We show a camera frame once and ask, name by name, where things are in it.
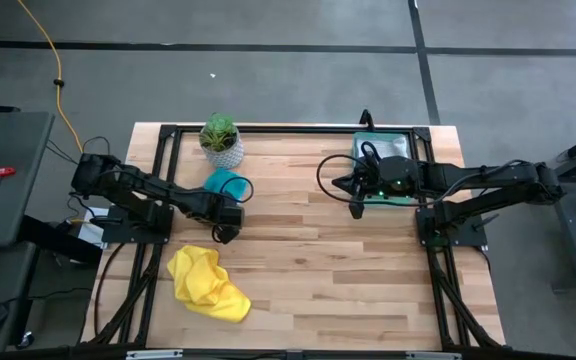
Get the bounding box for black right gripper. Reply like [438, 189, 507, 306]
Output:
[331, 154, 423, 220]

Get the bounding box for teal microfiber towel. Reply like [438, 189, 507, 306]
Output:
[202, 168, 250, 202]

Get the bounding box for yellow microfiber towel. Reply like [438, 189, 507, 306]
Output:
[166, 244, 253, 325]

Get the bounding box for translucent green plastic bin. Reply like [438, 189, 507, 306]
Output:
[351, 130, 423, 206]

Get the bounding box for succulent in patterned white pot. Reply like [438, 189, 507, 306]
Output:
[198, 112, 245, 170]

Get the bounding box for white box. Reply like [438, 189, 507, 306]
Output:
[76, 207, 107, 249]

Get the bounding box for black equipment box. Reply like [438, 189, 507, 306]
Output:
[17, 214, 104, 266]

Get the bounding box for dark grey side table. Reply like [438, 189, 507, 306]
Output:
[0, 110, 55, 251]

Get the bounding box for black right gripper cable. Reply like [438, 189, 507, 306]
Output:
[315, 141, 474, 209]

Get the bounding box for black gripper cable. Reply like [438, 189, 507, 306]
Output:
[315, 141, 474, 209]
[211, 174, 256, 245]

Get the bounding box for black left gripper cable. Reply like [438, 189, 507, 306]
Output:
[211, 174, 256, 245]

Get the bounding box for black bracket stand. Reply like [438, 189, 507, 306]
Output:
[358, 108, 377, 132]

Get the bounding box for black aluminium table frame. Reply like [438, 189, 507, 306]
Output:
[80, 123, 507, 351]

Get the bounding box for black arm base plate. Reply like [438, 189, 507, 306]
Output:
[100, 203, 174, 245]
[415, 207, 489, 250]

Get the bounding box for silver metal bracket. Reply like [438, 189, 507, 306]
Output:
[126, 349, 184, 360]
[406, 352, 462, 360]

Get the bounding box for thin black floor cable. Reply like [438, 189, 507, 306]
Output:
[45, 135, 114, 221]

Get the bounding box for yellow extension cable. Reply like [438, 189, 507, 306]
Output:
[16, 0, 85, 154]

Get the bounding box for red-handled hex key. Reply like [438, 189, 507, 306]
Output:
[0, 166, 18, 209]

